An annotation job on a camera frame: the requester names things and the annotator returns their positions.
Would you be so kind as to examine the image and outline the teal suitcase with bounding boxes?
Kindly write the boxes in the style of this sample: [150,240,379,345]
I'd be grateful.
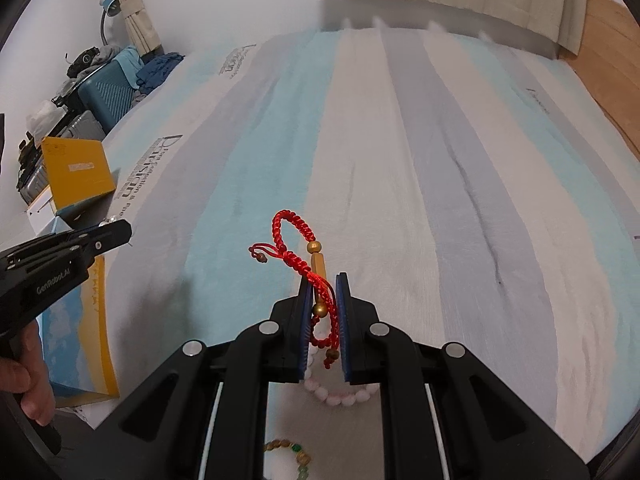
[77,52,146,136]

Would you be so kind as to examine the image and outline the yellow box lid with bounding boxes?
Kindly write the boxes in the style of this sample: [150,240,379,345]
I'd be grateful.
[41,136,116,221]

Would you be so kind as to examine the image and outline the grey suitcase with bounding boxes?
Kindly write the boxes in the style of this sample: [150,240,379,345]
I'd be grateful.
[15,110,106,206]

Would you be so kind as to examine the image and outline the white plastic bag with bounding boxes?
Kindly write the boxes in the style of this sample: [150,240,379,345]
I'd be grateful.
[27,100,66,133]

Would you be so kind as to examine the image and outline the dark blue clothes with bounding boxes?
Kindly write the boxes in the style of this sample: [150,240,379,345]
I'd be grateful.
[135,51,186,95]

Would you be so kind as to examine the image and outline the black device with strap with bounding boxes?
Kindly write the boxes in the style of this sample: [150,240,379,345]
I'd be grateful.
[65,46,101,78]

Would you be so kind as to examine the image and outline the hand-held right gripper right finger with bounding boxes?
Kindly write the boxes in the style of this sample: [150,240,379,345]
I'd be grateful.
[336,272,593,480]

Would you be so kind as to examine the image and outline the narrow beige curtain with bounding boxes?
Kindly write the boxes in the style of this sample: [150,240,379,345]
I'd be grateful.
[92,0,163,56]

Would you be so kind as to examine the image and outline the person's left hand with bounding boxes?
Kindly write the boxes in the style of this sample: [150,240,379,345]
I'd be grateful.
[0,321,57,427]

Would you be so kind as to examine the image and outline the blue desk lamp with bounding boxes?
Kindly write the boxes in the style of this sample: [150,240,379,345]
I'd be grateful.
[97,0,123,46]

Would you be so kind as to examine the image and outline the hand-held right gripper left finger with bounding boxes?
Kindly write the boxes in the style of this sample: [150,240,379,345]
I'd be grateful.
[92,275,314,480]

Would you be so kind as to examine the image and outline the brown wooden bead bracelet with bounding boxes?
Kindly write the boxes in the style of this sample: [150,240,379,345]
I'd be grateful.
[263,438,313,480]

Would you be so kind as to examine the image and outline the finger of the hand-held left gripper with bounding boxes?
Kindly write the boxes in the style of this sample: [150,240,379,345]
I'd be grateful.
[6,219,134,263]

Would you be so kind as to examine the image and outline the wooden headboard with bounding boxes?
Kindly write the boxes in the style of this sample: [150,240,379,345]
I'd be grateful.
[557,0,640,161]

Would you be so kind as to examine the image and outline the pink bead bracelet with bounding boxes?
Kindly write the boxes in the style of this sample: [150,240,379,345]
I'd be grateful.
[302,345,373,407]

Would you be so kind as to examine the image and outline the large red cord bracelet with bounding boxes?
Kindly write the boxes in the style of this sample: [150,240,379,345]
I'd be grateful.
[248,209,343,371]

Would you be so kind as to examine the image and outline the blue cloud-print box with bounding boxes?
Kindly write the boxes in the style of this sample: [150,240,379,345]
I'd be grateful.
[39,252,122,408]

